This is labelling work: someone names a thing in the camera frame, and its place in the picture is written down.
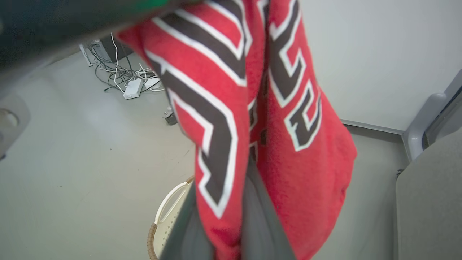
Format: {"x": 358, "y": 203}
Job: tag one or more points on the white partition panel with grey leg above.
{"x": 379, "y": 54}

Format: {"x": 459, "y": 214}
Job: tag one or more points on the laundry basket with brown rim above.
{"x": 169, "y": 206}

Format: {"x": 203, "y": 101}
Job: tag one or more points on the dark grey caster wheel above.
{"x": 171, "y": 117}

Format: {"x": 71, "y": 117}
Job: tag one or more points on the white partition panel grey frame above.
{"x": 420, "y": 122}

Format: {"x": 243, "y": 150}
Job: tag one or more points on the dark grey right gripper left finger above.
{"x": 189, "y": 238}

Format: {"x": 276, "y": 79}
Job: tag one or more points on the white square power box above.
{"x": 133, "y": 89}

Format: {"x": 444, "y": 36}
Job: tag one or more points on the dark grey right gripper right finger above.
{"x": 261, "y": 231}

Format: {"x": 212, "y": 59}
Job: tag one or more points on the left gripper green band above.
{"x": 54, "y": 25}

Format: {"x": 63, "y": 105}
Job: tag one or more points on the red lettered towel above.
{"x": 216, "y": 72}

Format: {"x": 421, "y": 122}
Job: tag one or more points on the small white flat adapter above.
{"x": 152, "y": 83}

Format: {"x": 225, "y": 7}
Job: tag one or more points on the grey metal table leg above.
{"x": 86, "y": 54}

